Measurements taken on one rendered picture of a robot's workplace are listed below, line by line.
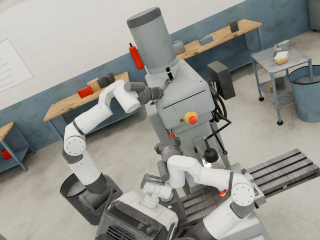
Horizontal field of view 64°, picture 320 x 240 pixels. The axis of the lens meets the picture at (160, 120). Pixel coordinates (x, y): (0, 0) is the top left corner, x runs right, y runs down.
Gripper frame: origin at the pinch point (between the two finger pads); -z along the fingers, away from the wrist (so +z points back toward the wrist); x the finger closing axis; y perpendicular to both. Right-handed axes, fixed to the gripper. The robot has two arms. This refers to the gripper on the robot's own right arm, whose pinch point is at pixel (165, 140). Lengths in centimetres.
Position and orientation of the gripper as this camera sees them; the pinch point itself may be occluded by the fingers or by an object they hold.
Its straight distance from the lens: 122.0
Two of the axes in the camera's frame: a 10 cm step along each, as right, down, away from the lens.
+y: 3.6, 8.0, 4.7
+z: 1.6, 4.5, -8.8
